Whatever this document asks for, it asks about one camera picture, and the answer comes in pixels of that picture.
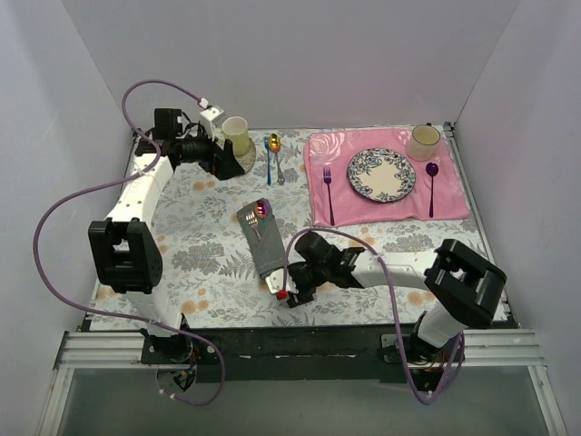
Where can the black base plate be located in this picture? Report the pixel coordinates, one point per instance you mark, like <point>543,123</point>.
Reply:
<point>305,353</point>

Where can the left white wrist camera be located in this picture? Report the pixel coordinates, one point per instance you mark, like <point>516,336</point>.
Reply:
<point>209,116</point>

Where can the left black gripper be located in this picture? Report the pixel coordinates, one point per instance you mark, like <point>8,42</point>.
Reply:
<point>221,159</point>

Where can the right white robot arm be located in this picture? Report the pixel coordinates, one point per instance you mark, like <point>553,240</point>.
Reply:
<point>467,286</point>

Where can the purple fork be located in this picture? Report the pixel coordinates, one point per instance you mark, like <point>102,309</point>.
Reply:
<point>327,179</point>

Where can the round woven coaster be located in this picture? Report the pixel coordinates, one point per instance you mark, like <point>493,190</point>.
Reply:
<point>247,160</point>

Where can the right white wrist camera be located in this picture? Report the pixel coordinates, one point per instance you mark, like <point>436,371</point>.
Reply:
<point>277,287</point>

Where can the cream mug dark rim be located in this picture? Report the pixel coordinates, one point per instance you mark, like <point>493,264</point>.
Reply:
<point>423,142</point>

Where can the floral tablecloth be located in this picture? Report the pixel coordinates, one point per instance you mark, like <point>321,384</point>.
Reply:
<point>210,279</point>

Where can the gold bowl spoon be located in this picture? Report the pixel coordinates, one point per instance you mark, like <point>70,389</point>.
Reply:
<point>275,148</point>

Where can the pink floral placemat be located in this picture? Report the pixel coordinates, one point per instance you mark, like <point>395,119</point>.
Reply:
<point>338,147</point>

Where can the grey cloth napkin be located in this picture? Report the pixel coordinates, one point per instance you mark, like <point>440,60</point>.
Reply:
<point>268,253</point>

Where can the yellow-green mug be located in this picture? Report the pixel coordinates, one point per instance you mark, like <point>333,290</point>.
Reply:
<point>236,130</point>

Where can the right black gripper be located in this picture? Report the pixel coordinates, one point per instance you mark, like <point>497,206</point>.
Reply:
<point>299,282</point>

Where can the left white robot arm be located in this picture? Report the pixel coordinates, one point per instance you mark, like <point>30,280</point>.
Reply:
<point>126,256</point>

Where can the gold spoon purple handle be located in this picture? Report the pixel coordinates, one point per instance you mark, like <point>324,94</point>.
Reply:
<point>262,210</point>

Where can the blue floral plate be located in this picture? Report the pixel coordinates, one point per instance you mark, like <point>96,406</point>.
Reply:
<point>381,175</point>

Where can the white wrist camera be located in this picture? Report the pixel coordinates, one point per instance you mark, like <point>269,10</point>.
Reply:
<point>209,116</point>
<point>277,287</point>

